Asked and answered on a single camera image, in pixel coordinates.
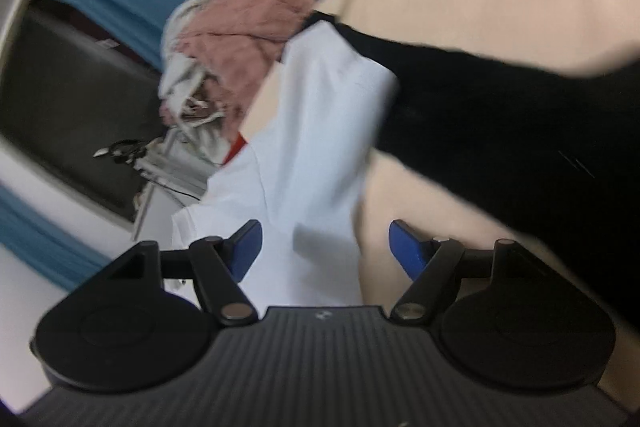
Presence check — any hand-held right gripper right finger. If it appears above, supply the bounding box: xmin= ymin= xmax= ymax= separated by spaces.
xmin=389 ymin=219 xmax=538 ymax=323

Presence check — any garment steamer stand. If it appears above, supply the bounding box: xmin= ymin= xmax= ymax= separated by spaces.
xmin=94 ymin=127 xmax=212 ymax=208

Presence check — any pink fluffy blanket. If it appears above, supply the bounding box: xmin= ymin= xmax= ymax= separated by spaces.
xmin=165 ymin=0 xmax=317 ymax=128

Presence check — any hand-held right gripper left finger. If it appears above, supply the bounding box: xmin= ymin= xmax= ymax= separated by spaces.
xmin=90 ymin=219 xmax=263 ymax=327

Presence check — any white t-shirt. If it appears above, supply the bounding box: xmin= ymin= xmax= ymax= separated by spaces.
xmin=172 ymin=21 xmax=401 ymax=308

